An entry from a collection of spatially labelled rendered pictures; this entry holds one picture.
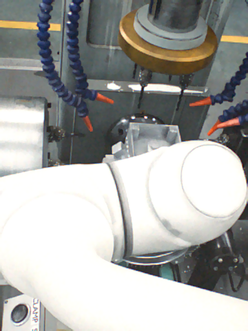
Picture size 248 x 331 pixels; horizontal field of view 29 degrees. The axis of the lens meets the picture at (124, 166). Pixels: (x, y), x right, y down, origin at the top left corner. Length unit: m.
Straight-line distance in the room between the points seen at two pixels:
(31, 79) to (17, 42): 1.68
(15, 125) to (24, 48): 2.34
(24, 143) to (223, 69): 2.58
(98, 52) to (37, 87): 0.51
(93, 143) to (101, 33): 0.25
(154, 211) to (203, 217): 0.05
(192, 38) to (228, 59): 2.65
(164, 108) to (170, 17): 0.30
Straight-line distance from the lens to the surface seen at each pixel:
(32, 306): 0.77
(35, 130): 0.90
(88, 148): 1.14
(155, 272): 1.04
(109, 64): 1.13
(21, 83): 1.60
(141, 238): 0.47
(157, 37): 0.83
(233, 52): 3.59
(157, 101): 1.06
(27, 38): 3.33
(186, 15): 0.83
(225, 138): 1.10
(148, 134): 0.98
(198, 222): 0.44
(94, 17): 1.08
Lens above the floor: 1.77
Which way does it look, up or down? 46 degrees down
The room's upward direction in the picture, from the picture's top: 12 degrees clockwise
